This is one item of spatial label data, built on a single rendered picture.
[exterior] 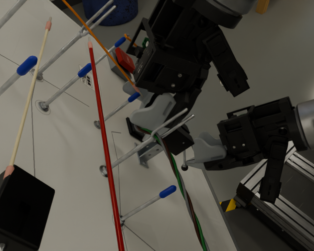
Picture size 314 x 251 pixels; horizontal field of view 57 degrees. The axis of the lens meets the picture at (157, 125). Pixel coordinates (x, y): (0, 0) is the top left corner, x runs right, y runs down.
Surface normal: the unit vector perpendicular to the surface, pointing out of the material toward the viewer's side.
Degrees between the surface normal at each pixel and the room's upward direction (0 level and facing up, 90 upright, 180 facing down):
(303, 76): 0
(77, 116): 54
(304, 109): 35
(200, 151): 65
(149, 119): 83
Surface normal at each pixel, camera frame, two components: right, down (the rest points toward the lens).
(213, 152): -0.48, 0.32
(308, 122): -0.57, -0.13
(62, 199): 0.78, -0.54
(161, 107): 0.28, 0.65
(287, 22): 0.00, -0.64
